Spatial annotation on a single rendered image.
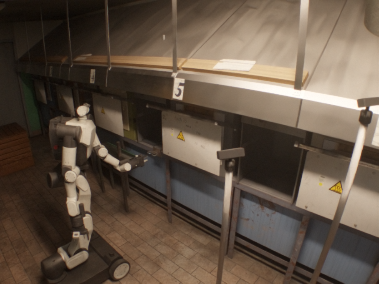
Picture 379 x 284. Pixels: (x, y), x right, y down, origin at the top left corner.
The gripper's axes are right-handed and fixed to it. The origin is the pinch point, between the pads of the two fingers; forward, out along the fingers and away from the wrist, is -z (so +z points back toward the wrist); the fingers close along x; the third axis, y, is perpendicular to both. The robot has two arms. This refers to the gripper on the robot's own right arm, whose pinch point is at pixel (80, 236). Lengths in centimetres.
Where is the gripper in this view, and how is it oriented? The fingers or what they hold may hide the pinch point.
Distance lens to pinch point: 200.3
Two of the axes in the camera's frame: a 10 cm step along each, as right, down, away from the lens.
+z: -0.3, -9.7, -2.3
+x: 9.8, -0.6, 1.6
